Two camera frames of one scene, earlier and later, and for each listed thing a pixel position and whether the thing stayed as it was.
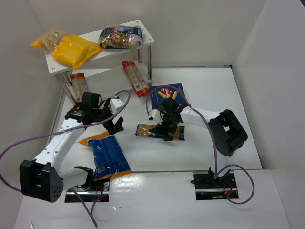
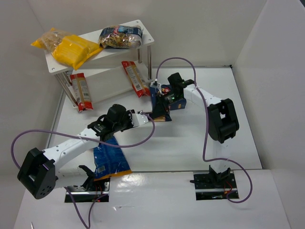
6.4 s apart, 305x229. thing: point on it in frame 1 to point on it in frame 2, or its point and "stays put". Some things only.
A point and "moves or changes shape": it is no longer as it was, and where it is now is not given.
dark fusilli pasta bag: (121, 36) stays put
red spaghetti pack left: (80, 85) stays put
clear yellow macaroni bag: (51, 40) stays put
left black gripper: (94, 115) to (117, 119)
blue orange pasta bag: (110, 160) stays put
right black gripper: (163, 130) to (163, 101)
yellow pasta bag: (73, 50) stays put
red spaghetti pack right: (135, 78) stays put
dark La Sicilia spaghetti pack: (149, 130) moves or changes shape
